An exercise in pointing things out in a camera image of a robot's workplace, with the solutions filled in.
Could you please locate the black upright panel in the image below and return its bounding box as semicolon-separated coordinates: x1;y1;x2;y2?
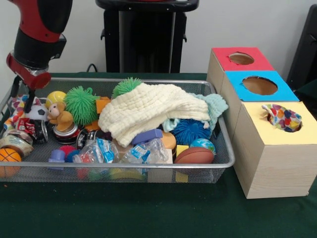
285;4;317;86

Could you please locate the wooden box with three holes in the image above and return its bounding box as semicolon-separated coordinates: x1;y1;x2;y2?
207;47;317;199

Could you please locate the orange toy basketball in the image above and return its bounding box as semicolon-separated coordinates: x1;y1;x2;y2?
0;148;22;163

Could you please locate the blue spiky rubber ball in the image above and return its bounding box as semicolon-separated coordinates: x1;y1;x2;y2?
172;118;212;146

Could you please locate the shallow wire mesh bin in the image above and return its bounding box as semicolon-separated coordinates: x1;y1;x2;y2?
0;76;236;184

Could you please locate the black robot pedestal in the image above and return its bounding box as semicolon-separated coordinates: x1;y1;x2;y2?
95;0;200;74

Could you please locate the green spiky rubber ball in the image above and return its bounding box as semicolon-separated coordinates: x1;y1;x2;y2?
63;86;101;126
112;77;144;99

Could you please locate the brown toy football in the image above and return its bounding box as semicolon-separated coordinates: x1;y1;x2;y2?
174;146;215;164

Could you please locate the globe print ball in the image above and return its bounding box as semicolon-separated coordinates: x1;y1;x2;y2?
189;138;217;156

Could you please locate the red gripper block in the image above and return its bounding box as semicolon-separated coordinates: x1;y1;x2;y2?
6;51;52;114

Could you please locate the dark green table cloth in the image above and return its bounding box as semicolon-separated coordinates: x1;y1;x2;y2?
294;79;317;101
0;72;317;238

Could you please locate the cream knitted cloth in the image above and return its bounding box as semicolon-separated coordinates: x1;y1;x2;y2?
98;83;211;147

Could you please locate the brown monkey plush toy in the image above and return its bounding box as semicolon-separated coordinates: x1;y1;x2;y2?
47;101;74;132

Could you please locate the polka dot cloth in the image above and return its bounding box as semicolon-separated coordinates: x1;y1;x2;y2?
262;103;303;133
3;93;43;131

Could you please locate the mint knitted cloth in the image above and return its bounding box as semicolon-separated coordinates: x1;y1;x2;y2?
163;93;229;132

